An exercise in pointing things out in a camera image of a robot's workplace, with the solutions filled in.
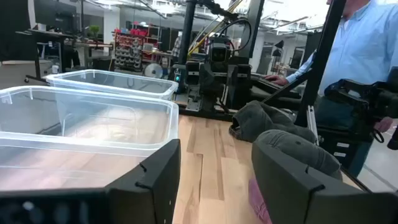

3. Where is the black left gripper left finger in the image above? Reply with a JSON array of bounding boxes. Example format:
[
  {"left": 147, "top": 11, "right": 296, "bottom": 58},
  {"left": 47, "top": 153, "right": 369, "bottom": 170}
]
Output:
[{"left": 105, "top": 139, "right": 182, "bottom": 224}]

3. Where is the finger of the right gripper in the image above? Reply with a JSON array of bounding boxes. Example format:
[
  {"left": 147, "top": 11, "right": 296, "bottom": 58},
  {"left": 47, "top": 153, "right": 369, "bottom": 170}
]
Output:
[
  {"left": 198, "top": 63, "right": 225, "bottom": 98},
  {"left": 226, "top": 64, "right": 243, "bottom": 110}
]

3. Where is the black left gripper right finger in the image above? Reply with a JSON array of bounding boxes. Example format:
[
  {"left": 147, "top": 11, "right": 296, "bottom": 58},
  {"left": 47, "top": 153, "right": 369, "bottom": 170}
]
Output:
[{"left": 251, "top": 141, "right": 398, "bottom": 224}]

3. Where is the grey box with teal light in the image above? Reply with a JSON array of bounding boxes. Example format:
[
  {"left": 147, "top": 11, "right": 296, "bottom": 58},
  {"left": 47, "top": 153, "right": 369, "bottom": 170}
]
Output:
[{"left": 172, "top": 67, "right": 183, "bottom": 94}]

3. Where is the person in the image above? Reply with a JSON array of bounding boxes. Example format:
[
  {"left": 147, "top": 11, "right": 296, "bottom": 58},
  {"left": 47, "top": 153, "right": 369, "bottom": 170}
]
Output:
[
  {"left": 172, "top": 30, "right": 183, "bottom": 59},
  {"left": 264, "top": 0, "right": 398, "bottom": 178}
]

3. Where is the white round fan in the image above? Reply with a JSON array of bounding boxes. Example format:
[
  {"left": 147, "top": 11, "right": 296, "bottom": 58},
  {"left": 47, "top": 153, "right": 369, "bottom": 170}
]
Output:
[{"left": 143, "top": 62, "right": 164, "bottom": 79}]

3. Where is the person's hand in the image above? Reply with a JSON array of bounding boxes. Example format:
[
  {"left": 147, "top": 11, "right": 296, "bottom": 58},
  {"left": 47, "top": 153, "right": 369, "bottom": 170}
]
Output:
[
  {"left": 264, "top": 74, "right": 290, "bottom": 86},
  {"left": 374, "top": 116, "right": 395, "bottom": 133}
]

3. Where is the dark grey cap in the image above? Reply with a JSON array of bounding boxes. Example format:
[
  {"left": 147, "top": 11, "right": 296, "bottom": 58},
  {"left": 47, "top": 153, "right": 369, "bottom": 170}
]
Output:
[{"left": 229, "top": 100, "right": 317, "bottom": 144}]

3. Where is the grey clothing pile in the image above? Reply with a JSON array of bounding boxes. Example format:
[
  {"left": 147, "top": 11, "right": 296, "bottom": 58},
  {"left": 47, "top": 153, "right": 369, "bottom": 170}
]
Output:
[{"left": 253, "top": 129, "right": 343, "bottom": 182}]

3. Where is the shelf with red bins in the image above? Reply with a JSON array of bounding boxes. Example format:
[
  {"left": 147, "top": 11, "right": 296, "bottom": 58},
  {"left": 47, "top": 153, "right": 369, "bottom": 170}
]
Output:
[{"left": 113, "top": 27, "right": 162, "bottom": 73}]

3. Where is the large clear plastic bin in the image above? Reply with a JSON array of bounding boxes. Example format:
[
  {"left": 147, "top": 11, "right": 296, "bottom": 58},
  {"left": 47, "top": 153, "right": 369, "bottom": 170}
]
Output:
[{"left": 0, "top": 85, "right": 180, "bottom": 192}]

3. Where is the green potted plant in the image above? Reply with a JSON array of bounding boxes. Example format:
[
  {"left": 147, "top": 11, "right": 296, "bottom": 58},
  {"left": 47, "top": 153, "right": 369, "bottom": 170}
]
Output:
[{"left": 88, "top": 24, "right": 101, "bottom": 40}]

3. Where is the dark office desk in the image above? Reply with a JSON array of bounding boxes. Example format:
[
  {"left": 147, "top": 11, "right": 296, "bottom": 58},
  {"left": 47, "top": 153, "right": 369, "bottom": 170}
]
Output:
[{"left": 14, "top": 28, "right": 113, "bottom": 84}]

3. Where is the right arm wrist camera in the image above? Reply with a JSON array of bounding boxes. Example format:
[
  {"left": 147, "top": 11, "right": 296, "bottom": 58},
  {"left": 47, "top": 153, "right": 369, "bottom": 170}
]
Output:
[{"left": 210, "top": 36, "right": 233, "bottom": 64}]

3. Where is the black table edge rail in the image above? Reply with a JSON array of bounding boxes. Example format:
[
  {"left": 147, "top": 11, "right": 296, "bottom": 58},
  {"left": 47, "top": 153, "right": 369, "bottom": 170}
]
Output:
[{"left": 177, "top": 104, "right": 234, "bottom": 122}]

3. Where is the black diagonal frame brace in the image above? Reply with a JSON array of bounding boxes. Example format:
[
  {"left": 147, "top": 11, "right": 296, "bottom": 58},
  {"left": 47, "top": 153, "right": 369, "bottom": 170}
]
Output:
[{"left": 261, "top": 70, "right": 313, "bottom": 104}]

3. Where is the black cable loop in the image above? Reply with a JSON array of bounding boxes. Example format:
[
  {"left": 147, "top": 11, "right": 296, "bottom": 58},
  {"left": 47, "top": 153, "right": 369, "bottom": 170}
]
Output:
[{"left": 216, "top": 17, "right": 252, "bottom": 53}]

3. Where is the black metal frame post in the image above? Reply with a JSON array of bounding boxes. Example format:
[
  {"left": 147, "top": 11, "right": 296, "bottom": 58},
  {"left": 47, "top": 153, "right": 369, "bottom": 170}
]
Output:
[{"left": 294, "top": 0, "right": 348, "bottom": 128}]

